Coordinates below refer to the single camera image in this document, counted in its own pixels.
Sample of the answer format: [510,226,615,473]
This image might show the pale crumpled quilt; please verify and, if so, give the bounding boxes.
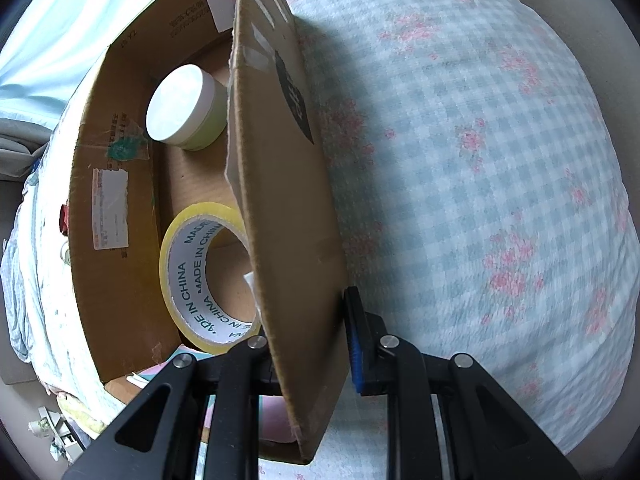
[0,160,116,436]

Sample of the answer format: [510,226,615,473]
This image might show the checked floral bedsheet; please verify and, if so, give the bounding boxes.
[250,0,632,480]

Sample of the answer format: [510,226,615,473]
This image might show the light blue curtain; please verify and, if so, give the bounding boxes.
[0,0,201,131]

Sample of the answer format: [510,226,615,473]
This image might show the white-lidded round jar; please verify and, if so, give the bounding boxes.
[145,64,230,152]

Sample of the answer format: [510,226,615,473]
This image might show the pink teal striped paper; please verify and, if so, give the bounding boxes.
[132,352,298,448]

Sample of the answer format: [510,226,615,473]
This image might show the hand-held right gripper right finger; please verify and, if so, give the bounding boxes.
[343,286,581,480]

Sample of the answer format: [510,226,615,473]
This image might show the white plastic item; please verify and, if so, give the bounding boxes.
[27,407,83,456]

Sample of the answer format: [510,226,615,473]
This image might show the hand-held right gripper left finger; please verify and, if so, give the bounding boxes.
[62,336,288,480]

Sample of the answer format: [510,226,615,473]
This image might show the brown cardboard box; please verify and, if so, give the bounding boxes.
[69,0,351,465]

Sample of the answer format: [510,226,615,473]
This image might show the clear yellowish tape roll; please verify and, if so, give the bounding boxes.
[159,203,263,358]

